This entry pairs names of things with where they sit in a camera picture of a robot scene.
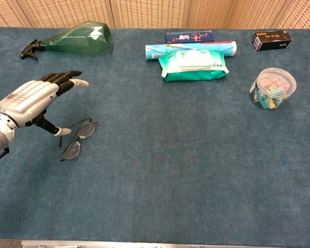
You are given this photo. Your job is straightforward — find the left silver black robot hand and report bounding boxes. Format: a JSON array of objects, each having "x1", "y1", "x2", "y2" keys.
[{"x1": 0, "y1": 70, "x2": 90, "y2": 136}]

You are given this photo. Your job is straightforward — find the thin wire-frame eyeglasses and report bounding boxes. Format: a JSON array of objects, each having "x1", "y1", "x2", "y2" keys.
[{"x1": 58, "y1": 117, "x2": 99, "y2": 162}]

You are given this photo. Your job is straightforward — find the green plastic spray bottle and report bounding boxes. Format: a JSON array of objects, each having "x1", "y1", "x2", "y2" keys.
[{"x1": 19, "y1": 22, "x2": 114, "y2": 60}]

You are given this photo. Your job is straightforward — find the blue white cling film roll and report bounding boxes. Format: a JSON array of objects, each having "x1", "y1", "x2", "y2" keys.
[{"x1": 145, "y1": 40, "x2": 238, "y2": 61}]

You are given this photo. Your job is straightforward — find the woven wicker folding screen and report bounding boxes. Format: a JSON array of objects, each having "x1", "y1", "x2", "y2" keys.
[{"x1": 0, "y1": 0, "x2": 310, "y2": 29}]

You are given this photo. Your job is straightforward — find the blue felt table cloth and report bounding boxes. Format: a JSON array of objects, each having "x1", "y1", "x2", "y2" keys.
[{"x1": 0, "y1": 26, "x2": 310, "y2": 246}]

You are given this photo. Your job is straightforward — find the green wet wipes pack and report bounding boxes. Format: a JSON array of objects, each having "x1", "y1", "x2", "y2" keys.
[{"x1": 158, "y1": 50, "x2": 230, "y2": 82}]

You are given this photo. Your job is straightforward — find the long dark blue box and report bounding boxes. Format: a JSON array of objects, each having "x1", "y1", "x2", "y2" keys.
[{"x1": 165, "y1": 30, "x2": 215, "y2": 44}]

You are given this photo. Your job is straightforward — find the clear jar of binder clips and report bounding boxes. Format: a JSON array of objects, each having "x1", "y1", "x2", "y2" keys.
[{"x1": 249, "y1": 67, "x2": 297, "y2": 110}]

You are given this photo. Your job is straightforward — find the small black cardboard box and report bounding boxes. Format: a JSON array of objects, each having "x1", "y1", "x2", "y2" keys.
[{"x1": 251, "y1": 29, "x2": 293, "y2": 52}]

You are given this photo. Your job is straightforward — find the aluminium table edge rail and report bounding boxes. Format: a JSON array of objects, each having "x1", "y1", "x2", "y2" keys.
[{"x1": 20, "y1": 240, "x2": 287, "y2": 248}]

